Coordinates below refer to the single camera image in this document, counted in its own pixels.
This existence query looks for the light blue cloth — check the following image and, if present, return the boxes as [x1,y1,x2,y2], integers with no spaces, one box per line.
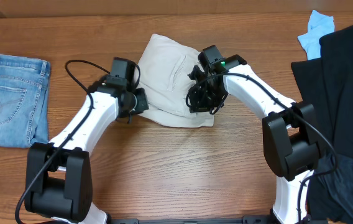
[297,10,335,60]

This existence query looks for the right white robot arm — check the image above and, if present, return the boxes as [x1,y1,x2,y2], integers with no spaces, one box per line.
[186,47,325,223]

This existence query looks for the folded blue denim jeans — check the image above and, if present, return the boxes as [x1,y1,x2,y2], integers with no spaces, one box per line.
[0,54,51,148]

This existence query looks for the beige khaki shorts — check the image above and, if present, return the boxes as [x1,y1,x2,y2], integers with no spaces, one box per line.
[135,34,214,128]

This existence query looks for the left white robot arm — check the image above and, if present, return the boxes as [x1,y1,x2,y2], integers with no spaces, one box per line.
[18,83,149,223]

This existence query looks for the black cable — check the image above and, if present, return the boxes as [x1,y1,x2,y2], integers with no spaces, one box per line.
[14,58,142,224]
[185,72,339,224]

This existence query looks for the left black cable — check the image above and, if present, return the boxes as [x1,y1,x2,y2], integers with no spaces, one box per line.
[14,58,142,224]

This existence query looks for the black garment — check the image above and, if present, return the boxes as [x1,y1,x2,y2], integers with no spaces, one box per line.
[291,25,353,223]

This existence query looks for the right black cable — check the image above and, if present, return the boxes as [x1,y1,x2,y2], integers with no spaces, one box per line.
[185,72,339,224]

